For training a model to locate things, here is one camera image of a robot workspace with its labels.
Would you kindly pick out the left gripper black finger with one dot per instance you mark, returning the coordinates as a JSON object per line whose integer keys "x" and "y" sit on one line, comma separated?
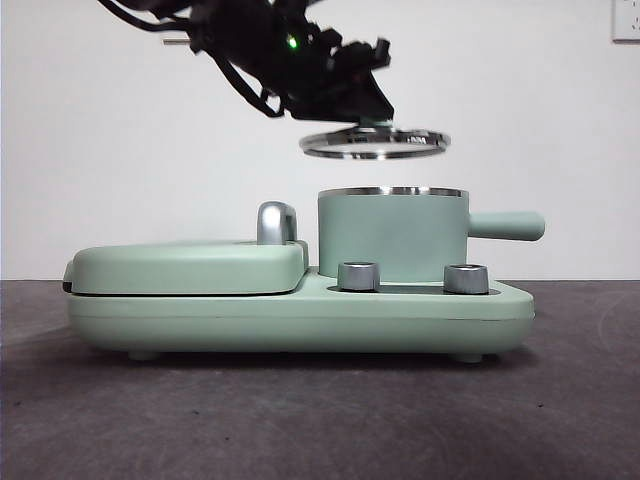
{"x": 357, "y": 105}

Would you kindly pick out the glass lid with green knob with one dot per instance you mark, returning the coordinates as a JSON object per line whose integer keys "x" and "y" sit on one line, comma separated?
{"x": 375, "y": 142}

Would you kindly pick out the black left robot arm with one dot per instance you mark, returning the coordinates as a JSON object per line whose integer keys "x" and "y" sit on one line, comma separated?
{"x": 260, "y": 30}

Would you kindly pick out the silver control knob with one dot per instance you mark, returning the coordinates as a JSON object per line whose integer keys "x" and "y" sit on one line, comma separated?
{"x": 466, "y": 279}
{"x": 358, "y": 276}

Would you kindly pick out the mint green breakfast maker base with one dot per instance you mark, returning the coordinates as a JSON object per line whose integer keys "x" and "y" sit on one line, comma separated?
{"x": 300, "y": 320}

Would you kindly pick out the mint green grill cover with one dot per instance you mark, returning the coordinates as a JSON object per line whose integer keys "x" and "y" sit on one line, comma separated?
{"x": 175, "y": 270}

